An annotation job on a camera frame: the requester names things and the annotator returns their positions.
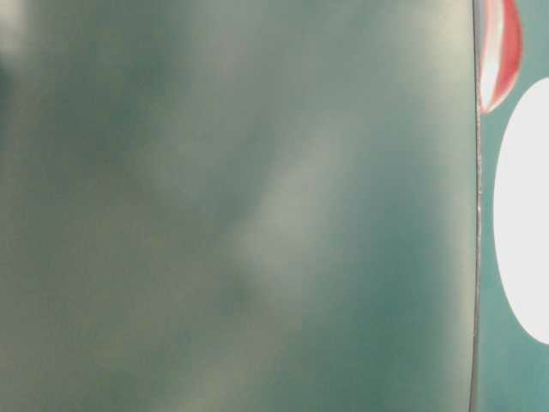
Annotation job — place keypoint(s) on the red and white spoon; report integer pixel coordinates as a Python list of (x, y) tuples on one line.
[(501, 57)]

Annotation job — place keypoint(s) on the white round bowl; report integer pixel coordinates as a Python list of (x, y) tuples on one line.
[(520, 211)]

